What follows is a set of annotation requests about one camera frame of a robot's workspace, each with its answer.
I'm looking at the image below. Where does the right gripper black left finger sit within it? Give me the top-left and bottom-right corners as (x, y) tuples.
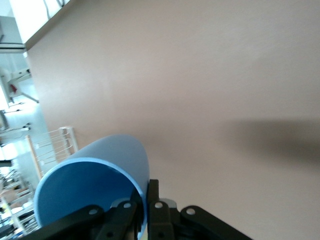
(19, 189), (145, 240)

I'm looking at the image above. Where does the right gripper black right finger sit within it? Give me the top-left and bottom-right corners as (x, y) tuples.
(147, 179), (253, 240)

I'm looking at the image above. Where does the blue plastic cup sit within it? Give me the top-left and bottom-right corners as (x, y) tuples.
(33, 134), (151, 240)

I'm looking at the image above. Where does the cluttered metal shelf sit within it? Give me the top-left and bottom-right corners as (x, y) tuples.
(0, 159), (36, 237)

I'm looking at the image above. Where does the white machine frame red part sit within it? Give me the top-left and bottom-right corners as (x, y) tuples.
(0, 66), (41, 106)

